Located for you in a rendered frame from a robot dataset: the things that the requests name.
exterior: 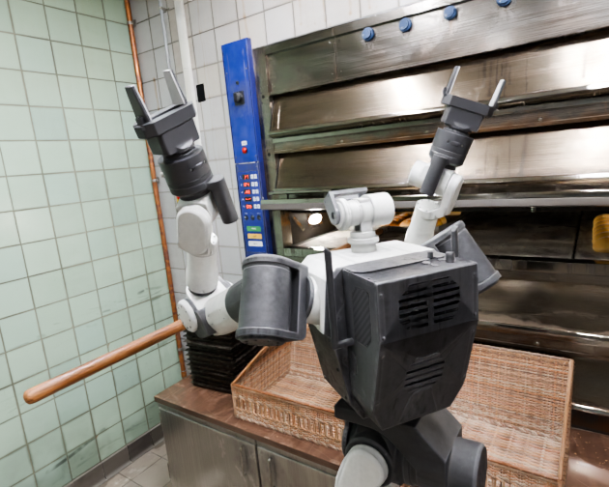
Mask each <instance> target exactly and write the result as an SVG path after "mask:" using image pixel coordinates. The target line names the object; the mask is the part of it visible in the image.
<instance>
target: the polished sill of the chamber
mask: <svg viewBox="0 0 609 487"><path fill-rule="evenodd" d="M318 253H324V247H318V246H296V245H290V246H287V247H285V248H284V256H295V257H306V256H307V255H313V254H318ZM484 255H485V254H484ZM485 256H486V258H487V259H488V260H489V262H490V263H491V265H492V266H493V267H494V269H495V270H508V271H523V272H552V273H568V274H584V275H599V276H609V260H590V259H568V258H547V257H527V256H506V255H485Z"/></svg>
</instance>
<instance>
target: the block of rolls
mask: <svg viewBox="0 0 609 487"><path fill-rule="evenodd" d="M592 243H593V250H594V251H596V252H602V253H609V214H603V215H598V216H597V217H596V218H595V219H594V227H593V240H592Z"/></svg>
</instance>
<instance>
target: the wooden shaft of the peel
mask: <svg viewBox="0 0 609 487"><path fill-rule="evenodd" d="M382 233H383V229H382V228H379V229H377V230H375V234H376V235H380V234H382ZM346 248H351V245H350V244H349V243H346V244H344V245H342V246H339V247H337V248H335V249H333V250H331V251H335V250H340V249H346ZM185 329H186V328H185V326H184V325H183V323H182V321H181V320H178V321H176V322H174V323H172V324H170V325H168V326H165V327H163V328H161V329H158V330H155V331H153V332H151V333H149V334H147V335H145V336H142V337H140V338H138V339H136V340H134V341H132V342H130V343H128V344H126V345H124V346H121V347H119V348H117V349H115V350H113V351H111V352H108V353H106V354H104V355H102V356H100V357H97V358H94V359H92V360H90V361H88V362H85V363H83V364H81V365H79V366H77V367H75V368H73V369H71V370H69V371H67V372H65V373H62V374H60V375H58V376H56V377H54V378H51V379H49V380H47V381H45V382H43V383H41V384H38V385H36V386H34V387H31V388H28V389H27V390H26V391H24V393H23V399H24V401H25V403H27V404H29V405H30V404H34V403H36V402H38V401H40V400H42V399H45V398H46V397H48V396H50V395H52V394H54V393H56V392H58V391H60V390H62V389H64V388H66V387H69V386H71V385H73V384H75V383H77V382H79V381H81V380H83V379H85V378H88V377H90V376H92V375H94V374H96V373H98V372H100V371H102V370H103V369H105V368H107V367H109V366H111V365H113V364H115V363H117V362H119V361H121V360H123V359H125V358H128V357H131V356H133V355H135V354H137V353H139V352H141V351H143V350H145V349H147V348H149V347H151V346H153V345H155V344H157V343H159V342H161V341H162V340H164V339H166V338H168V337H170V336H172V335H175V334H177V333H179V332H181V331H183V330H185Z"/></svg>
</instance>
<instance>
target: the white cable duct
mask: <svg viewBox="0 0 609 487"><path fill-rule="evenodd" d="M174 6H175V14H176V20H177V28H178V35H179V43H180V49H181V57H182V64H183V72H184V79H185V86H186V93H187V101H192V103H193V105H194V108H195V111H196V116H195V117H194V118H193V121H194V123H195V125H196V128H197V131H198V133H199V136H200V129H199V122H198V115H197V107H196V99H195V92H194V85H193V77H192V69H191V62H190V55H189V40H188V33H187V26H186V18H185V10H184V3H183V0H174Z"/></svg>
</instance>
